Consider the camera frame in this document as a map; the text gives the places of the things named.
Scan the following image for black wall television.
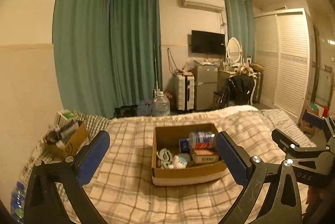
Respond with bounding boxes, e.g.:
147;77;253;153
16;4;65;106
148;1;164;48
191;30;226;55

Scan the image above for white pole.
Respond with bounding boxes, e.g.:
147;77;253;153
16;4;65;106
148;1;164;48
154;43;161;92

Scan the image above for dark bag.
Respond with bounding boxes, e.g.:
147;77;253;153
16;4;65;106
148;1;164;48
114;104;138;119

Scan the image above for narrow green curtain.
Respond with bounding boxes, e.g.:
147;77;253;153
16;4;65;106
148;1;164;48
224;0;256;65

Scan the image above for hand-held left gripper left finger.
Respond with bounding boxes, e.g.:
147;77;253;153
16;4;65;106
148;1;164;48
23;130;111;224

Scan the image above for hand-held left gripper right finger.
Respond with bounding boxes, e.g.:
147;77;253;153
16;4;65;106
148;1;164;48
216;131;307;224

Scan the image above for large clear water jug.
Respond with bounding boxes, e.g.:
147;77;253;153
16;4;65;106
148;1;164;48
152;91;171;117

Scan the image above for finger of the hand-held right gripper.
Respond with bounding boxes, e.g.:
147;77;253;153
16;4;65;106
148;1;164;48
303;111;335;139
272;129;331;162

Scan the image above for green and white carton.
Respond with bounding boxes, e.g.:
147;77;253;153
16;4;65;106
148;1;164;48
56;110;78;125

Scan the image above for hanging wall cables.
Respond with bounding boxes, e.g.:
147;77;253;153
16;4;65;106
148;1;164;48
167;47;177;75

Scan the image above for white air conditioner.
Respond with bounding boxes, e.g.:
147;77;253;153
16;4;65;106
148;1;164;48
179;0;225;13

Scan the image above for clear plastic bottle blue label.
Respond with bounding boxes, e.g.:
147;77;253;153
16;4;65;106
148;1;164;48
188;131;218;150

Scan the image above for person's right hand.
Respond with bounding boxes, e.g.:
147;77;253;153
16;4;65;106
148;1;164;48
307;187;322;214

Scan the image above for dressing table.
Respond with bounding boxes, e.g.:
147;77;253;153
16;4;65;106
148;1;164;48
218;67;244;91

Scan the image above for pack of water bottles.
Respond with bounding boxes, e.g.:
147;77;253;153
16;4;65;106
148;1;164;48
137;100;154;116

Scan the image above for white louvred wardrobe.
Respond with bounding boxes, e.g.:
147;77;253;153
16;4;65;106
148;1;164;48
254;9;314;124

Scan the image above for small brown carton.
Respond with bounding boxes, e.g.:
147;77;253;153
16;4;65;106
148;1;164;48
191;149;220;164

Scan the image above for grey checked bed sheet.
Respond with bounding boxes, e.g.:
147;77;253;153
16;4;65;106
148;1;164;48
22;110;318;188

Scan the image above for small printed cardboard box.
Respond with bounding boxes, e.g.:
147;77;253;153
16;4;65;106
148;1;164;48
46;120;89;159

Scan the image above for black jacket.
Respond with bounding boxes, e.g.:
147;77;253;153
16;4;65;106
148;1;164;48
225;75;256;105

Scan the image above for silver small fridge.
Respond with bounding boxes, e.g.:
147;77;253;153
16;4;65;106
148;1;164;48
193;65;219;111

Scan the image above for white chair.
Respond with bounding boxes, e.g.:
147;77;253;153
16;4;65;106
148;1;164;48
213;75;256;109

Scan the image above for wide green curtain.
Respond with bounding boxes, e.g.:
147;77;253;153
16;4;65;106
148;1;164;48
52;0;163;119

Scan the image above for white oval mirror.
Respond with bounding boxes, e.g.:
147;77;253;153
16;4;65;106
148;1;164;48
226;38;243;65

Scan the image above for white suitcase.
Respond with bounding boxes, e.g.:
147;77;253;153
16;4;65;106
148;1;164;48
175;74;196;112

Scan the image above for large cardboard box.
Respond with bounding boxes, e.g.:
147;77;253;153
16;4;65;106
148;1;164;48
151;123;228;186

